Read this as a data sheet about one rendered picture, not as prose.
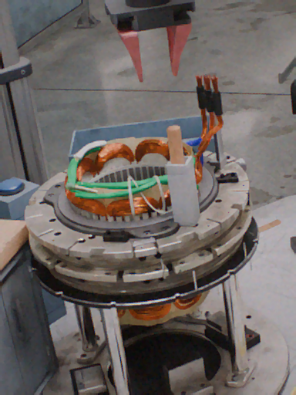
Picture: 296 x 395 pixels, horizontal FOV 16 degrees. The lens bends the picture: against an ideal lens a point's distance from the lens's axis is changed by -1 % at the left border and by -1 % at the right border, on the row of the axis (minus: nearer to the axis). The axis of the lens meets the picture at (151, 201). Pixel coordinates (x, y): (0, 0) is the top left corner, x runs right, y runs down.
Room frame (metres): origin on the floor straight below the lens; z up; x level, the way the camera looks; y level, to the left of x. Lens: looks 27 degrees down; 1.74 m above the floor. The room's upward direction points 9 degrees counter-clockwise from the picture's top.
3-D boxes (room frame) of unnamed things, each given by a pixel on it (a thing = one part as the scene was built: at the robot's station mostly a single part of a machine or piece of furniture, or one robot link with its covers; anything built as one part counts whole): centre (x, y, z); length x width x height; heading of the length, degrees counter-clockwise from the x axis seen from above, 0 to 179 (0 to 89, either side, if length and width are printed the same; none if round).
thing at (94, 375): (1.26, 0.13, 0.83); 0.05 x 0.04 x 0.02; 8
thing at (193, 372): (1.19, -0.01, 0.85); 0.06 x 0.04 x 0.05; 112
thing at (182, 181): (1.21, -0.04, 1.14); 0.03 x 0.03 x 0.09; 70
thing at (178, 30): (1.21, -0.04, 1.35); 0.07 x 0.07 x 0.09; 7
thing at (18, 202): (1.53, 0.23, 0.91); 0.07 x 0.07 x 0.25; 43
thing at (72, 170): (1.31, 0.09, 1.15); 0.15 x 0.04 x 0.02; 160
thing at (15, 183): (1.53, 0.23, 1.04); 0.04 x 0.04 x 0.01
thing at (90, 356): (1.37, 0.13, 0.81); 0.07 x 0.03 x 0.01; 152
